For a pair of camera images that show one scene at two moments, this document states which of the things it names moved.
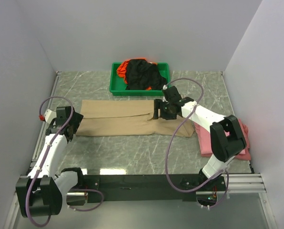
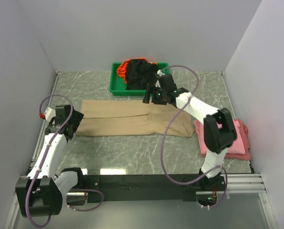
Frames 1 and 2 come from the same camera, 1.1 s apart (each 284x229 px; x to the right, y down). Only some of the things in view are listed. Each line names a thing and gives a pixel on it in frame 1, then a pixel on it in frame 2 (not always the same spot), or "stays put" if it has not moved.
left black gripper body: [76, 121] stays put
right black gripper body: [166, 111] to [158, 95]
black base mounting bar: [134, 188] stays put
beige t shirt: [128, 117] stays put
